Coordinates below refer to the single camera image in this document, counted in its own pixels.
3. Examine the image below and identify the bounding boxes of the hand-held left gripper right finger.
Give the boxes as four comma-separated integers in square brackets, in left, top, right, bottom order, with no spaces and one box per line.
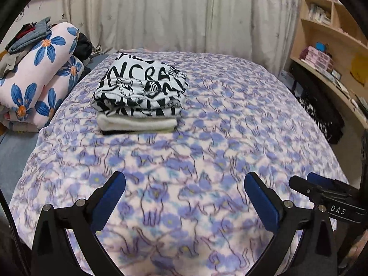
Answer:
[244,172,338,276]

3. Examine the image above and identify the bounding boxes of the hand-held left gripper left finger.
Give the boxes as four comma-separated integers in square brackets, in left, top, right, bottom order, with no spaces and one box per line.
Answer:
[30,171,127,276]

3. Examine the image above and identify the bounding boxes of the folded white fleece garment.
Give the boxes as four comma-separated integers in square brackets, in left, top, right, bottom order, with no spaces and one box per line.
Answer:
[97,114,178,134]

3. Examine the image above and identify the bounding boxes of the stack of pink boxes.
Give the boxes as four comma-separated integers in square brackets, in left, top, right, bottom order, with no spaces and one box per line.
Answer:
[300,45,336,70]

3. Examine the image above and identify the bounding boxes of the black white patterned cloth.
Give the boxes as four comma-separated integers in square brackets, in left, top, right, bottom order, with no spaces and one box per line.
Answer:
[296,92,345,145]

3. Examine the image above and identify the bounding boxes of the yellow paper item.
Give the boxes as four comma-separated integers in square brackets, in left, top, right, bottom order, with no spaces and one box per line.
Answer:
[350,53,368,87]

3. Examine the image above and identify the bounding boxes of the white black lettered jacket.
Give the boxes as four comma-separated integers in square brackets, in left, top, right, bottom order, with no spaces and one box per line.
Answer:
[91,52,189,119]

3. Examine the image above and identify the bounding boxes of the wooden shelf unit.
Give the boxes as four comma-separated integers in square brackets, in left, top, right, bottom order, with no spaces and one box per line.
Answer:
[289,0,368,122]

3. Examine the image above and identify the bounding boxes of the black case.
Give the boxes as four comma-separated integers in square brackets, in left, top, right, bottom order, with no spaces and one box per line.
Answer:
[289,63,306,93]

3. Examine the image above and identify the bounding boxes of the rolled pink blue-flower quilt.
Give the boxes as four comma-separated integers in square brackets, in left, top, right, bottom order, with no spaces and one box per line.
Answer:
[0,23,85,127]

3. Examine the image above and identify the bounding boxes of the dark clothes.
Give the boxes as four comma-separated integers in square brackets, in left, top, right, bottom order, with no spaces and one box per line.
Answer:
[76,32,93,61]

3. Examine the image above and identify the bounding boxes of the grey blue bed sheet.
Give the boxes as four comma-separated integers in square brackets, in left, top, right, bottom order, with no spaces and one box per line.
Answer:
[0,129,41,194]

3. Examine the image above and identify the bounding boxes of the purple floral blanket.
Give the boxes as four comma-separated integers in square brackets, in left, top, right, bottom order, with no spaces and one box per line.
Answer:
[9,49,350,276]

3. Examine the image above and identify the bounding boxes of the pile of mixed clothes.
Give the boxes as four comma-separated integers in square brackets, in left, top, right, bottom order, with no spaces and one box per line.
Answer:
[0,17,53,78]

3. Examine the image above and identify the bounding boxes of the folded grey bedding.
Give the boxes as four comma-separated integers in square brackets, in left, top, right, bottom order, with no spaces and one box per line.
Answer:
[0,106,41,133]

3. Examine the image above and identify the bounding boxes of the white printed box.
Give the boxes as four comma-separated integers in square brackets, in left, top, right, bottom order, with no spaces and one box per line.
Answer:
[279,69,296,91]

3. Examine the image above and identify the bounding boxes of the white curtain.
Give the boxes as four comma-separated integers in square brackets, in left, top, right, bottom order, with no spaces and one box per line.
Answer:
[62,0,302,73]

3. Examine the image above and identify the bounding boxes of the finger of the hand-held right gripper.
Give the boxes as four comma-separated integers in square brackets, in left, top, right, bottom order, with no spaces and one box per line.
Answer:
[289,175,334,207]
[306,172,360,194]

